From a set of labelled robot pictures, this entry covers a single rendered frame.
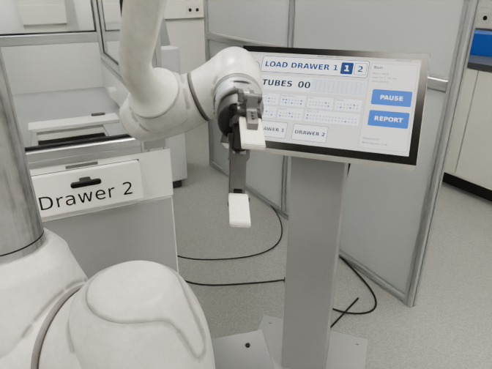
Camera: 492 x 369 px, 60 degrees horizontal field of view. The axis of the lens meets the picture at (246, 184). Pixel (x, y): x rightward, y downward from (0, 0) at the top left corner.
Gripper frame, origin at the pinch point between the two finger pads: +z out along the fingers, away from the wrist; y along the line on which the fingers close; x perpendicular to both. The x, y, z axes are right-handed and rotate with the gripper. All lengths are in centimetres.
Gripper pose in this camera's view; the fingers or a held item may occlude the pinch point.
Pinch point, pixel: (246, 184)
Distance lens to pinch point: 58.2
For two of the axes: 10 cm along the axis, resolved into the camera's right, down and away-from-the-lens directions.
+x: 9.9, 0.7, 1.3
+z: 0.6, 6.2, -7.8
